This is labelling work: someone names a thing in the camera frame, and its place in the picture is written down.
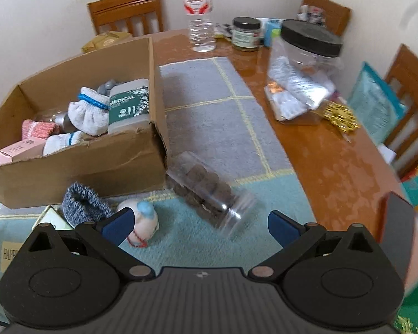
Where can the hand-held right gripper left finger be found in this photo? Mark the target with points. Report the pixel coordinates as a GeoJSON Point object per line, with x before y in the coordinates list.
{"type": "Point", "coordinates": [120, 224]}

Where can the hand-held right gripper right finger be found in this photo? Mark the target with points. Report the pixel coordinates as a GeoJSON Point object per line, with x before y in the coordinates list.
{"type": "Point", "coordinates": [282, 228]}

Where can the cardboard box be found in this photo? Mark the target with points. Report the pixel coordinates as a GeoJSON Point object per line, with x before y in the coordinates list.
{"type": "Point", "coordinates": [90, 167]}

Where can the clear jar of dark cookies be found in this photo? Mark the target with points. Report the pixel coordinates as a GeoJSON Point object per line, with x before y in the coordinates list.
{"type": "Point", "coordinates": [209, 193]}

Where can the pink and white carton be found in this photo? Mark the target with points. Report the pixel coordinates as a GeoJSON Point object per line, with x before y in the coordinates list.
{"type": "Point", "coordinates": [19, 150]}

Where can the white figurine with blue hat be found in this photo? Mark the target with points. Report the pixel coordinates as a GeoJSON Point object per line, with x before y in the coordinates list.
{"type": "Point", "coordinates": [142, 224]}

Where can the blue knitted sock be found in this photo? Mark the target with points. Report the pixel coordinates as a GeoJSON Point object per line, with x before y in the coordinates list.
{"type": "Point", "coordinates": [83, 203]}

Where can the white and green flat box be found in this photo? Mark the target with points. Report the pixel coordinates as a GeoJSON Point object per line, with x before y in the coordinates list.
{"type": "Point", "coordinates": [52, 217]}

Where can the white sock with blue stripe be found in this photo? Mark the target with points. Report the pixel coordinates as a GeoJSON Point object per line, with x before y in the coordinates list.
{"type": "Point", "coordinates": [89, 113]}
{"type": "Point", "coordinates": [61, 142]}

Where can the dark grey board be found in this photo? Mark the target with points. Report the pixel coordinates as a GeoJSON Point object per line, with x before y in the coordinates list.
{"type": "Point", "coordinates": [397, 236]}

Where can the red and pink knitted sock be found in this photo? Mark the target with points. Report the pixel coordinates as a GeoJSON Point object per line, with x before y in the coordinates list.
{"type": "Point", "coordinates": [38, 130]}

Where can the green medical box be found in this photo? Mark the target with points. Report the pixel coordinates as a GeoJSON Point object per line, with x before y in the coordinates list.
{"type": "Point", "coordinates": [129, 106]}

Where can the gold tinsel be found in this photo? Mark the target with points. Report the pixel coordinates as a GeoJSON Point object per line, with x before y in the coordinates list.
{"type": "Point", "coordinates": [339, 118]}

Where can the clear bottle with silver cap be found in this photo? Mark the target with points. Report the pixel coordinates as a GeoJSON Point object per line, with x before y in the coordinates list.
{"type": "Point", "coordinates": [54, 117]}

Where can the blue and grey checked mat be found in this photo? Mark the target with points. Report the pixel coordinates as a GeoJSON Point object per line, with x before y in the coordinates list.
{"type": "Point", "coordinates": [216, 118]}

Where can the grey plush toy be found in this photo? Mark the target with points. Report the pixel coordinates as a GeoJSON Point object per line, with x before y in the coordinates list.
{"type": "Point", "coordinates": [108, 87]}

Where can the teal bag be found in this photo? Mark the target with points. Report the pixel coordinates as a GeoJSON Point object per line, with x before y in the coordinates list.
{"type": "Point", "coordinates": [374, 104]}

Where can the green cloth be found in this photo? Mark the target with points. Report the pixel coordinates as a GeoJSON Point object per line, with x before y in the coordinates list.
{"type": "Point", "coordinates": [416, 313]}

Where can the wooden chair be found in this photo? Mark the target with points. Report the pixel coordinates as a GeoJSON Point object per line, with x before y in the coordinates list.
{"type": "Point", "coordinates": [125, 12]}
{"type": "Point", "coordinates": [329, 12]}
{"type": "Point", "coordinates": [409, 104]}

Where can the large plastic jar black lid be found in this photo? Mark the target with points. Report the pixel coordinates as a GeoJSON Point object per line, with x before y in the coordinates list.
{"type": "Point", "coordinates": [310, 47]}

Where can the yellow bag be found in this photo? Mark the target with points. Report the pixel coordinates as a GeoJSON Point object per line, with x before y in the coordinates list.
{"type": "Point", "coordinates": [106, 41]}

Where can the small jar with dark lid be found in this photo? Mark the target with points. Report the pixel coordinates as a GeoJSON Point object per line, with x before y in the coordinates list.
{"type": "Point", "coordinates": [245, 34]}

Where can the small blue and green container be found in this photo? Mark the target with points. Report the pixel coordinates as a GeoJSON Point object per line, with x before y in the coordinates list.
{"type": "Point", "coordinates": [273, 31]}

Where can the clear plastic water bottle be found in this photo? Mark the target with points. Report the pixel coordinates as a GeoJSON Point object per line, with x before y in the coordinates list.
{"type": "Point", "coordinates": [199, 17]}

